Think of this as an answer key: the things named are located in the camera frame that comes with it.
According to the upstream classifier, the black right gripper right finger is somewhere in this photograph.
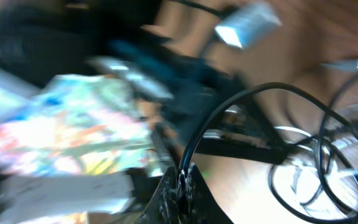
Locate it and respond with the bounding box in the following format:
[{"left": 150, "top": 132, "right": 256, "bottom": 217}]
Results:
[{"left": 183, "top": 164, "right": 233, "bottom": 224}]

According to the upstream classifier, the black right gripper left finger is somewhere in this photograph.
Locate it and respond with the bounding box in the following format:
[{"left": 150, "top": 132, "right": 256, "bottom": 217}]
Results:
[{"left": 134, "top": 167, "right": 179, "bottom": 224}]

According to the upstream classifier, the thin black USB cable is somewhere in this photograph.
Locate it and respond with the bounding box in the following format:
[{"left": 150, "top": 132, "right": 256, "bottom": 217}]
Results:
[{"left": 267, "top": 70, "right": 358, "bottom": 224}]

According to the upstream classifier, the thick black USB cable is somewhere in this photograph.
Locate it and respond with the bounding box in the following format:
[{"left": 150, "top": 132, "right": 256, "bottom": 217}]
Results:
[{"left": 178, "top": 82, "right": 358, "bottom": 218}]

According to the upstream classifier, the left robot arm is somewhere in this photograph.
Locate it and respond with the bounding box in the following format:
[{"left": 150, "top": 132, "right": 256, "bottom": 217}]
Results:
[{"left": 0, "top": 75, "right": 185, "bottom": 223}]

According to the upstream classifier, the white USB cable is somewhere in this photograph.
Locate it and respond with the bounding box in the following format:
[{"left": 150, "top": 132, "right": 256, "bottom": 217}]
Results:
[{"left": 222, "top": 105, "right": 358, "bottom": 194}]

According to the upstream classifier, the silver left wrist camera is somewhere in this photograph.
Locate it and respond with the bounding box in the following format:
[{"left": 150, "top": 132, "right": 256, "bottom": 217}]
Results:
[{"left": 214, "top": 1, "right": 282, "bottom": 49}]

